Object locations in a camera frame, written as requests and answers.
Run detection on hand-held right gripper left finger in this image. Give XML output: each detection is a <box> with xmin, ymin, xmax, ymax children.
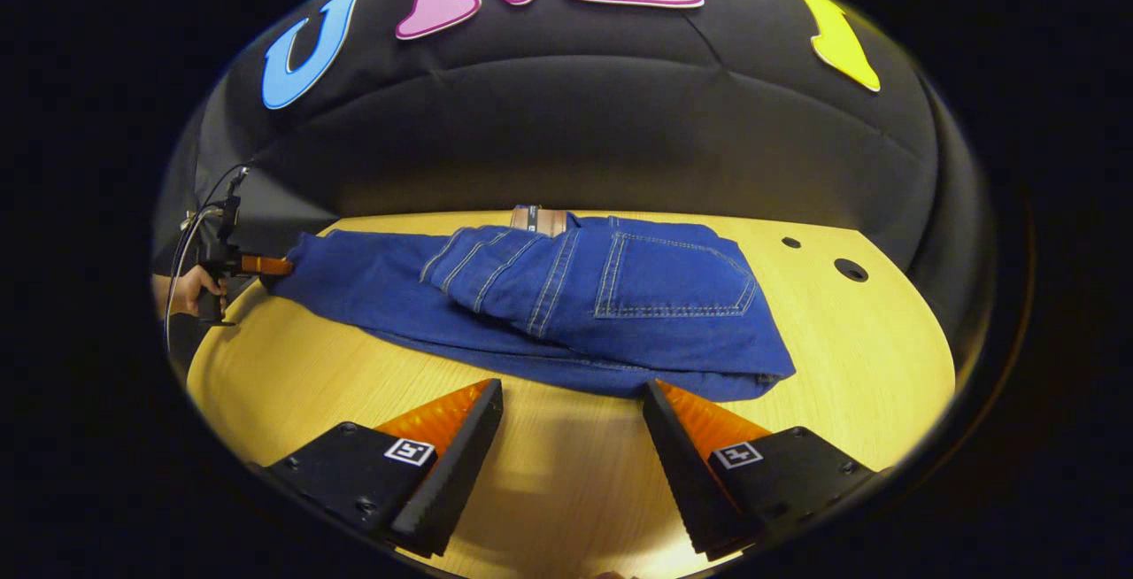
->
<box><xmin>264</xmin><ymin>377</ymin><xmax>505</xmax><ymax>560</ymax></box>

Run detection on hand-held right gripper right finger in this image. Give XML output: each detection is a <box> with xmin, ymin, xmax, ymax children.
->
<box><xmin>643</xmin><ymin>378</ymin><xmax>892</xmax><ymax>561</ymax></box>

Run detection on blue denim jeans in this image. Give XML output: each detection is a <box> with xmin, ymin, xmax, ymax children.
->
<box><xmin>270</xmin><ymin>205</ymin><xmax>796</xmax><ymax>403</ymax></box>

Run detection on black backdrop cloth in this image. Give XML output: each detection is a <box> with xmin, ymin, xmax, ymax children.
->
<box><xmin>155</xmin><ymin>0</ymin><xmax>992</xmax><ymax>332</ymax></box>

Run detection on thin grey cable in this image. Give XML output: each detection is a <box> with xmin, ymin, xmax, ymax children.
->
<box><xmin>163</xmin><ymin>163</ymin><xmax>250</xmax><ymax>359</ymax></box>

